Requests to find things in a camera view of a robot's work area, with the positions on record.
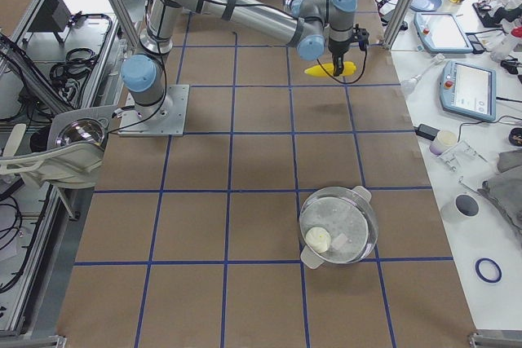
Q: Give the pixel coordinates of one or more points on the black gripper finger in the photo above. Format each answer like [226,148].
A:
[338,69]

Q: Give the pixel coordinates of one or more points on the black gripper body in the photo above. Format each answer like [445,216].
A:
[338,49]

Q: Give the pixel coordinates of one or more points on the yellow toy corn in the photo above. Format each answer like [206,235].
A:
[323,70]

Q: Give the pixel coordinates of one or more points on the white pot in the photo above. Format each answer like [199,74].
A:
[349,218]

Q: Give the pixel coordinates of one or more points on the light blue plate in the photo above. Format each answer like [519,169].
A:
[425,5]

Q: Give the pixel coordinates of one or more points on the blue teach pendant upper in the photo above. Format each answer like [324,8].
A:
[441,33]

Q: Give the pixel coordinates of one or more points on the blue teach pendant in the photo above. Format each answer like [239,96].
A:
[441,33]
[468,90]

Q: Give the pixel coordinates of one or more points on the blue teach pendant lower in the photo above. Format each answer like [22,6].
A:
[468,90]

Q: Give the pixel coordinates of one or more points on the white paper cup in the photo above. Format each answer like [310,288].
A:
[443,141]

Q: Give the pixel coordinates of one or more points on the red white spray bottle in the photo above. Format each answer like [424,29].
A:
[504,48]

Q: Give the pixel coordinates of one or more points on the white steamed bun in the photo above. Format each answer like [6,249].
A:
[318,239]

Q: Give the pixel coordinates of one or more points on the white black mug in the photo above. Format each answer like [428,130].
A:
[460,208]

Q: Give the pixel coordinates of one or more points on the grey cloth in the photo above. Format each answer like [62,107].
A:
[503,190]

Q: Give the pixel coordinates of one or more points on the steel mixing bowl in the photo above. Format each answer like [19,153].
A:
[85,129]

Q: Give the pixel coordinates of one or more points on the white chair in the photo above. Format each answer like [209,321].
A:
[74,165]

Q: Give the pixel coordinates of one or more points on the aluminium frame post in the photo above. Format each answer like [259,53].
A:
[401,1]

